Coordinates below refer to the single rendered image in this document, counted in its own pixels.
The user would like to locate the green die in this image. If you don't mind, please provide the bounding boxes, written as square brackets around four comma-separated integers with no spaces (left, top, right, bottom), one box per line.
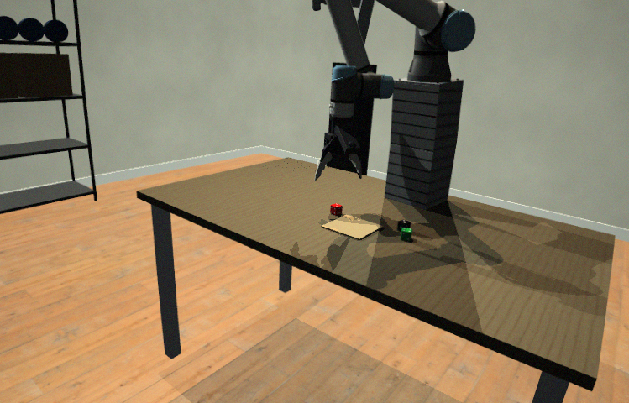
[401,228,412,241]

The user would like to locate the tan mat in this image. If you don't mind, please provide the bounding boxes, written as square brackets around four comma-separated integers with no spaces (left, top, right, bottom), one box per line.
[322,215,383,240]

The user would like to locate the red die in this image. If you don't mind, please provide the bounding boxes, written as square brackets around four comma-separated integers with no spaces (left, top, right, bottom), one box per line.
[330,203,343,215]

